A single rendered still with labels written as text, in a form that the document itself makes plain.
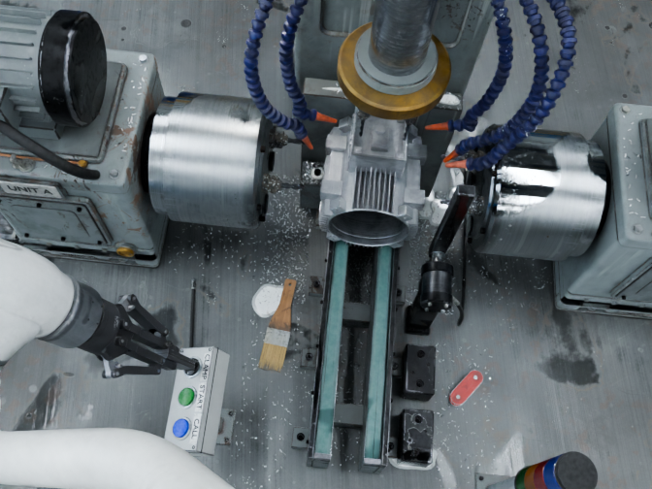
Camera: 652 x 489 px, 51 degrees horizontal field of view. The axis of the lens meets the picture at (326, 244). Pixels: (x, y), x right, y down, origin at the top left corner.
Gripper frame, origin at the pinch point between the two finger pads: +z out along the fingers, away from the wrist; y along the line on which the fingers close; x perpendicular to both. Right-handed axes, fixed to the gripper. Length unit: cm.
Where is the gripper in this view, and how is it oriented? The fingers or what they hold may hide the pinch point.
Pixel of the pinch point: (175, 359)
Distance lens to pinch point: 115.0
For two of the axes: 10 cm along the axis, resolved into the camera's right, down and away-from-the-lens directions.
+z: 4.6, 4.1, 7.9
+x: -8.8, 1.2, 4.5
